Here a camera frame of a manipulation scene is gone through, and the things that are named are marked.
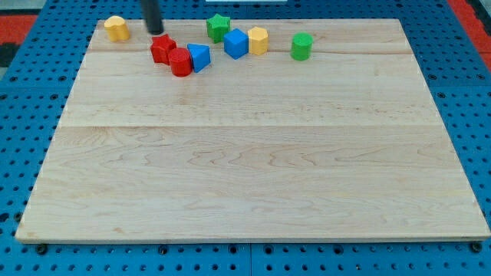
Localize black cylindrical robot arm tip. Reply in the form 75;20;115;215
140;0;164;35

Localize light wooden board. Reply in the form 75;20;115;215
16;19;490;244

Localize red star block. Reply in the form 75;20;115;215
150;34;177;65

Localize blue triangle block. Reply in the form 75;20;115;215
187;44;211;73

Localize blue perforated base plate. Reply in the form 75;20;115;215
1;1;490;275

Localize red cylinder block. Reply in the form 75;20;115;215
168;48;193;77

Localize blue cube block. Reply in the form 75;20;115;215
223;28;249;60

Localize yellow hexagon block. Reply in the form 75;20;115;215
247;26;269;55

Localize yellow heart block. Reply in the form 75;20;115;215
104;15;130;42

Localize green star block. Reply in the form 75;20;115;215
206;13;231;44

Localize green cylinder block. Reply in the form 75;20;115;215
290;32;314;61

